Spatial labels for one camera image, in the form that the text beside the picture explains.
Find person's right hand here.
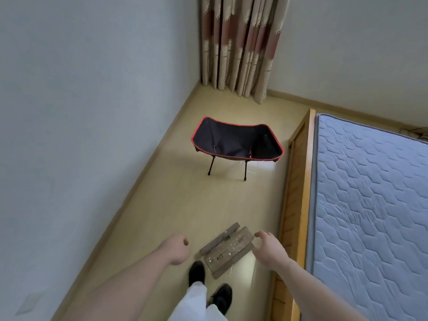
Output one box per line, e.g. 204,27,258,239
252,230,292,273

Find person's left hand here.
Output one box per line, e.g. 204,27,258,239
157,234,191,267

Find small wooden stool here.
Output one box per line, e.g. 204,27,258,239
199,222,255,280

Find black red-trimmed camp chair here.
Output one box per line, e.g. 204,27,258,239
190,116,285,182

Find person's left forearm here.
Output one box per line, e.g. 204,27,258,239
62,254,174,321

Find person's right forearm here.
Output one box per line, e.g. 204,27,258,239
276,260,368,321

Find person's black left shoe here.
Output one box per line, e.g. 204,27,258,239
188,260,206,287

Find person's black shoe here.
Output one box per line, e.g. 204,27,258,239
188,260,206,287
209,283,233,317

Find person's white trousers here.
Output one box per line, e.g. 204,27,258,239
167,281,228,321

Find person's black right shoe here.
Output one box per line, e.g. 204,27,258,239
209,283,233,317

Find grey quilted mattress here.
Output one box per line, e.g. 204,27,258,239
305,113,428,321

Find beige patterned curtain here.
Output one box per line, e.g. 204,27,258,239
200,0,292,105

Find white low wall outlet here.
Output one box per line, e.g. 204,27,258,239
15,292,42,317

